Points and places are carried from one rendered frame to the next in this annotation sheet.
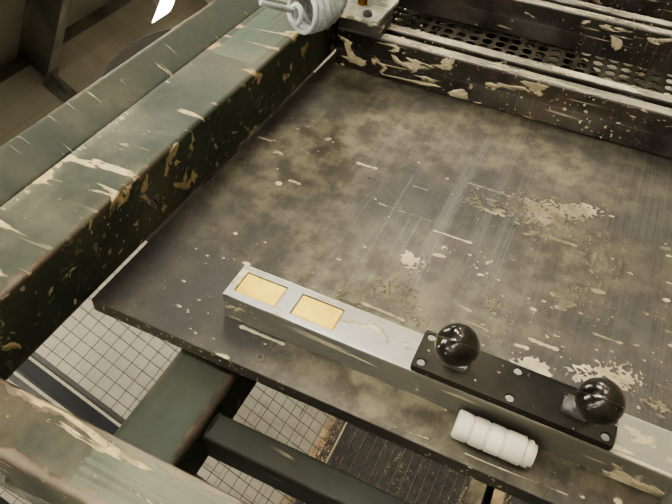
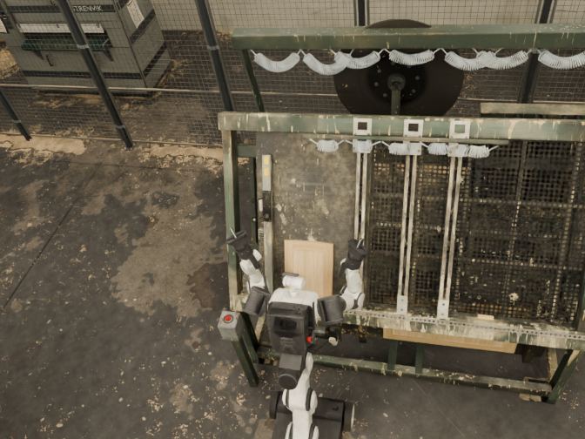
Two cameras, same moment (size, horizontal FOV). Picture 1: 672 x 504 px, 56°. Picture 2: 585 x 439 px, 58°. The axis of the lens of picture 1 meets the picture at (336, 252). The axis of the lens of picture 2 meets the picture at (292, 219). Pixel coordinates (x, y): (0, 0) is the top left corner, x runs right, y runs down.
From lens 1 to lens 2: 2.96 m
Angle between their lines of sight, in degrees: 65
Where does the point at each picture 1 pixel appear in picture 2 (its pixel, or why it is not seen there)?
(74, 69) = not seen: outside the picture
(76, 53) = not seen: outside the picture
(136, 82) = (372, 43)
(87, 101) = (350, 38)
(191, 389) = (252, 152)
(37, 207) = (253, 120)
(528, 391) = (266, 208)
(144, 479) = (228, 163)
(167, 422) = (245, 152)
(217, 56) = (316, 120)
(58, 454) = (225, 150)
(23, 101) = not seen: outside the picture
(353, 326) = (266, 178)
